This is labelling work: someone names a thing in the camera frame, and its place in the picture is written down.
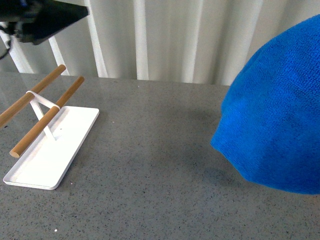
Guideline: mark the white rack base tray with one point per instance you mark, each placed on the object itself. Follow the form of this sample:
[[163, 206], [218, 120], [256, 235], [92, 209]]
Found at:
[[46, 161]]

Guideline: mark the left wooden rack rod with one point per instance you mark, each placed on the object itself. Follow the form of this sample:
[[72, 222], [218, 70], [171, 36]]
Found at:
[[17, 106]]

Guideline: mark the white curtain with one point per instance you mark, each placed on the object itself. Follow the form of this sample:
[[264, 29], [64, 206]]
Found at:
[[190, 41]]

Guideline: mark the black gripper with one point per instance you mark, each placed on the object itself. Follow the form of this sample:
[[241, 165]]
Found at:
[[35, 21]]

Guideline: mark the right wooden rack rod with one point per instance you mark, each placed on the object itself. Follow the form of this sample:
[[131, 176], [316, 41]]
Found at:
[[35, 131]]

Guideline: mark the blue microfiber cloth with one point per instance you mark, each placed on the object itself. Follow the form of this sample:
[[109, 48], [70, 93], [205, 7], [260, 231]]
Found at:
[[270, 117]]

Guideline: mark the wooden rack rod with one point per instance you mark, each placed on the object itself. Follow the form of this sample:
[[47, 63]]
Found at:
[[17, 106], [35, 131]]

